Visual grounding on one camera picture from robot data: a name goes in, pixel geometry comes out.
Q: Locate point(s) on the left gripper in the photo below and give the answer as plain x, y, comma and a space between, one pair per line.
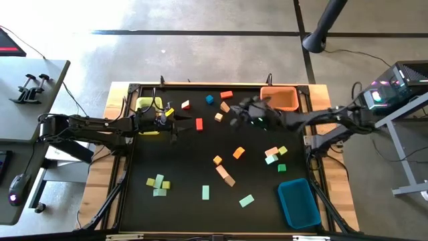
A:
150, 122

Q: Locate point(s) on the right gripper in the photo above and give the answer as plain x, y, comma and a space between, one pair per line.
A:
264, 115

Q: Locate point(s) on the red rectangular block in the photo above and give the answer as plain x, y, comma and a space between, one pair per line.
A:
199, 124

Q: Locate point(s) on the red triangular wooden block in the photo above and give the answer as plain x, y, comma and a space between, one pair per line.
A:
185, 104

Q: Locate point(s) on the orange-red rectangular block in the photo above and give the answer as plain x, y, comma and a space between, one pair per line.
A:
226, 94

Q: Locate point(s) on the tan wooden cube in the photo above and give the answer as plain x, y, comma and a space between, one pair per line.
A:
218, 117
229, 180

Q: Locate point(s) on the blue wooden cube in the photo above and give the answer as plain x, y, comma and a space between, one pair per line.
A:
209, 99

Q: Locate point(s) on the orange wedge block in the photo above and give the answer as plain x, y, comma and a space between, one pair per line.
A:
238, 152

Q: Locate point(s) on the white block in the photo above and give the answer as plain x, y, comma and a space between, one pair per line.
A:
271, 151

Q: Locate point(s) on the orange-yellow cube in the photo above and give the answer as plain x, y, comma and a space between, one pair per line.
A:
217, 160

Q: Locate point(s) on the mint rectangular block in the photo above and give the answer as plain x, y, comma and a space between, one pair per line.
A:
160, 192
205, 192
158, 181
271, 159

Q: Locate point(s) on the yellow-green cube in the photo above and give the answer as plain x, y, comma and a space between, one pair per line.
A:
283, 150
150, 181

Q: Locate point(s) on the long tan wooden block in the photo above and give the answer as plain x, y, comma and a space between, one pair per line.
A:
221, 171

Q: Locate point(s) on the yellow cube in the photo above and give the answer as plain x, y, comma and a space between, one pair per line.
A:
166, 184

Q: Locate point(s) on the green cube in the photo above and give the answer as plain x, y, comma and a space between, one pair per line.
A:
282, 167

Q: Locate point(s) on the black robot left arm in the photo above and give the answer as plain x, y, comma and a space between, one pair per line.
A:
93, 125

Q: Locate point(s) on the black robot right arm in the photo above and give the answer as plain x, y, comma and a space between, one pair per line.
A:
321, 117

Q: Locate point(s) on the yellow tape tag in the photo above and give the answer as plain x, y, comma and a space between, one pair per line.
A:
169, 112

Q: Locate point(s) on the yellow plastic bin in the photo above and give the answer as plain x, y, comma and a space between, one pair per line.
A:
147, 102

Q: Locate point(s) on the orange plastic bin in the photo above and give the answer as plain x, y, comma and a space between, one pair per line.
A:
284, 97

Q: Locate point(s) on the black table mat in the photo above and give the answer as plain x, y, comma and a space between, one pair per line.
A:
187, 214

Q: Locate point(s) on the black pole stand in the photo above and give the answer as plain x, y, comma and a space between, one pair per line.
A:
316, 41

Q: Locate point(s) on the blue plastic bin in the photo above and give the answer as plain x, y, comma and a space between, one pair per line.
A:
297, 204

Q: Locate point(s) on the black diagonal support beam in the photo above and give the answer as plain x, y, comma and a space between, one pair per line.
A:
82, 155

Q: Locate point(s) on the white sheet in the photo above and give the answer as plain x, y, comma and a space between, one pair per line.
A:
57, 155

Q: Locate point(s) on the black screw clamp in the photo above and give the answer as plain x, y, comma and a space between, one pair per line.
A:
24, 92
36, 93

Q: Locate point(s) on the desktop computer with coloured lights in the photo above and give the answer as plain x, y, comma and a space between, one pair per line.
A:
394, 87

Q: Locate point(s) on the grey desk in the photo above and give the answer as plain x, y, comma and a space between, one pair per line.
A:
20, 110

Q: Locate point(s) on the black caster wheel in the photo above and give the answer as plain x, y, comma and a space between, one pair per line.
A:
40, 207

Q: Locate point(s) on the black computer mouse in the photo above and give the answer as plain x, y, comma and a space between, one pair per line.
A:
18, 187

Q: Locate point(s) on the grey metal side table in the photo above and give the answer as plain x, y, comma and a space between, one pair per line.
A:
409, 189

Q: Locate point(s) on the black keyboard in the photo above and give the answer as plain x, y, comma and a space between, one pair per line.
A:
4, 165

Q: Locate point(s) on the silver metal bracket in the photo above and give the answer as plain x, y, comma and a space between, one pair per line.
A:
124, 237
311, 238

